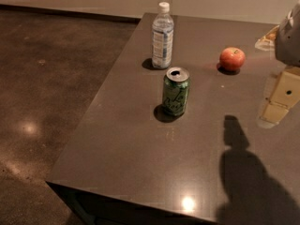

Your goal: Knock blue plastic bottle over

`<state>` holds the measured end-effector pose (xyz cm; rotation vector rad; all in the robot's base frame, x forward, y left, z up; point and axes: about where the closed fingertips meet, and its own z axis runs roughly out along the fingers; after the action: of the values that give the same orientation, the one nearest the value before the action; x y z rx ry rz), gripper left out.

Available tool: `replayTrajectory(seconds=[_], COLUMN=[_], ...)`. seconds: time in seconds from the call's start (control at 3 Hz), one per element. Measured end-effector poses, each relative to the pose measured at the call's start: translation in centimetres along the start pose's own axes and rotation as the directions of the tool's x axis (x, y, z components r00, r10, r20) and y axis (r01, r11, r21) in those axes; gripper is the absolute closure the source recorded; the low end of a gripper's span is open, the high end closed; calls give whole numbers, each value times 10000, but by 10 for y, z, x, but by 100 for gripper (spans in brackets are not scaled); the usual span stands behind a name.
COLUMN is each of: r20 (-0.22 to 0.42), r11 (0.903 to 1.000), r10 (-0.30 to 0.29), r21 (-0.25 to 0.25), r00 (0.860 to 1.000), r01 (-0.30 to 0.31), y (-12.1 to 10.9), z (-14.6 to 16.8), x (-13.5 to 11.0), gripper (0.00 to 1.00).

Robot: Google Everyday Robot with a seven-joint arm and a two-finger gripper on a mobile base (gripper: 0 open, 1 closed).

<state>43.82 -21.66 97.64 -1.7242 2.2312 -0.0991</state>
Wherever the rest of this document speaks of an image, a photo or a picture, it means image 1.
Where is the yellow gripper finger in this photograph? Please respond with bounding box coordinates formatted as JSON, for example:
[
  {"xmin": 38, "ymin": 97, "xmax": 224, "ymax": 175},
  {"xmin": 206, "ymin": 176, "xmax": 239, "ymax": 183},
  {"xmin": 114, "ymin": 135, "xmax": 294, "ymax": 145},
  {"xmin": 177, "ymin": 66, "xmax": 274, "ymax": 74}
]
[
  {"xmin": 260, "ymin": 67, "xmax": 300, "ymax": 125},
  {"xmin": 255, "ymin": 25, "xmax": 279, "ymax": 52}
]

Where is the clear blue-label plastic bottle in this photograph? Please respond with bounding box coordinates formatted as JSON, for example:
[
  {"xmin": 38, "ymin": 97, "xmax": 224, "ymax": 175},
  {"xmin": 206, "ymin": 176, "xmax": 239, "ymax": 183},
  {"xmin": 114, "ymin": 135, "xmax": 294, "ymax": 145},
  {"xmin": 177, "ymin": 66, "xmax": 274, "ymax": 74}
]
[{"xmin": 152, "ymin": 2, "xmax": 174, "ymax": 69}]

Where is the red apple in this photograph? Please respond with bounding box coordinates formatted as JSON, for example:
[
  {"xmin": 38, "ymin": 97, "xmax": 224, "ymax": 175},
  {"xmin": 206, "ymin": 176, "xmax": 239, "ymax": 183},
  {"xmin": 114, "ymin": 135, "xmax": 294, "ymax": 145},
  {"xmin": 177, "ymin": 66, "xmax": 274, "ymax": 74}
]
[{"xmin": 219, "ymin": 47, "xmax": 246, "ymax": 72}]

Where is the green soda can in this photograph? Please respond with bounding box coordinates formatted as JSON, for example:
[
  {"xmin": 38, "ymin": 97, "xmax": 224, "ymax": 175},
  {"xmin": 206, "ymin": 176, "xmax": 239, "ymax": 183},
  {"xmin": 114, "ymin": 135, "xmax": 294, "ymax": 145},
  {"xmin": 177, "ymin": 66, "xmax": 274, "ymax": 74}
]
[{"xmin": 162, "ymin": 67, "xmax": 190, "ymax": 117}]

